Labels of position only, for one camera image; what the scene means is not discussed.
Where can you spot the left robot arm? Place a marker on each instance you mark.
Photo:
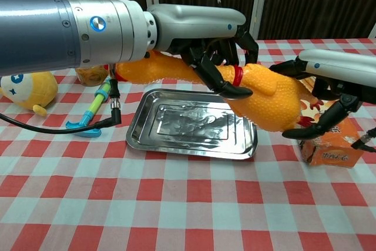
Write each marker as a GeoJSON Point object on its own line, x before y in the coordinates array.
{"type": "Point", "coordinates": [44, 33]}

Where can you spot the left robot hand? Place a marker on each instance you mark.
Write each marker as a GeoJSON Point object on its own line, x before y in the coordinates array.
{"type": "Point", "coordinates": [191, 24]}

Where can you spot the orange rubber toy chicken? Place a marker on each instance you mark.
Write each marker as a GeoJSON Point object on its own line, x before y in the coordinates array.
{"type": "Point", "coordinates": [273, 95]}

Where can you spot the blue green water squirter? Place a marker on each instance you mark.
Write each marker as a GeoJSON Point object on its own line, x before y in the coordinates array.
{"type": "Point", "coordinates": [97, 101]}

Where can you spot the red white checkered tablecloth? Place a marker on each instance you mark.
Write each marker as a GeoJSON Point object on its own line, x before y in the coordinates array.
{"type": "Point", "coordinates": [188, 218]}

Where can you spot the orange biscuit box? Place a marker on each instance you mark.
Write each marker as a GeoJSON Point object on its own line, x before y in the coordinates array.
{"type": "Point", "coordinates": [332, 154]}

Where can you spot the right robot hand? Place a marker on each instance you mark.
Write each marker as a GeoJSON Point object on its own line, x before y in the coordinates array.
{"type": "Point", "coordinates": [346, 68]}

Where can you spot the rectangular metal tray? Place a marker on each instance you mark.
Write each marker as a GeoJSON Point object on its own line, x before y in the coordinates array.
{"type": "Point", "coordinates": [182, 127]}

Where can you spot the yellow plush toy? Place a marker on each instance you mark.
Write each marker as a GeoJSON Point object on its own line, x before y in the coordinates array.
{"type": "Point", "coordinates": [35, 89]}

